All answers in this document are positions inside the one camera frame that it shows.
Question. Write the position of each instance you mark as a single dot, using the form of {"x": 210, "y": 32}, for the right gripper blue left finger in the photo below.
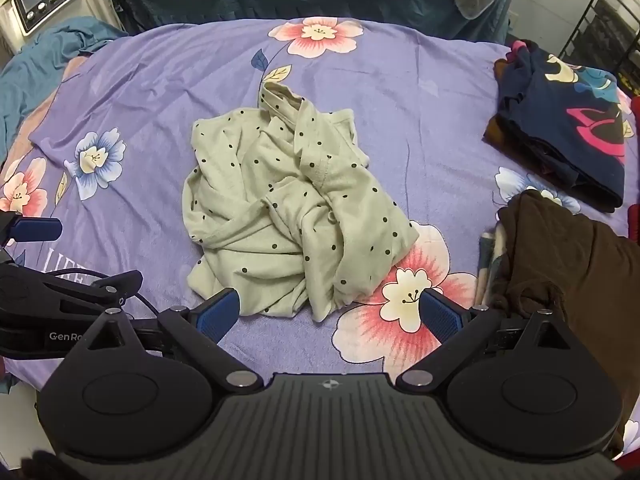
{"x": 196, "y": 332}

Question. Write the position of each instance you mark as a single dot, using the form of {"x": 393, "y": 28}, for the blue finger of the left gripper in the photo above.
{"x": 33, "y": 229}

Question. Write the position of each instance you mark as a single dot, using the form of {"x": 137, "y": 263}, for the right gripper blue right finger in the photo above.
{"x": 461, "y": 333}

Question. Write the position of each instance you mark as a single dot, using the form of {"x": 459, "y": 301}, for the beige polka dot shirt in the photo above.
{"x": 285, "y": 210}

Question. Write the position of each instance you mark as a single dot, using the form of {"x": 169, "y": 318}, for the blue crumpled cloth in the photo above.
{"x": 37, "y": 69}

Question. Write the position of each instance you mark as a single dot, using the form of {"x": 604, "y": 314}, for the dark brown garment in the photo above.
{"x": 569, "y": 385}

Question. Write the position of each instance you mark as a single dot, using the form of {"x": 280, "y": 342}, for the navy cartoon print folded garment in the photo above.
{"x": 562, "y": 122}

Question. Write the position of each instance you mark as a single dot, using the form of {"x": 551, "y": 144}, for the black wire rack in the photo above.
{"x": 607, "y": 37}

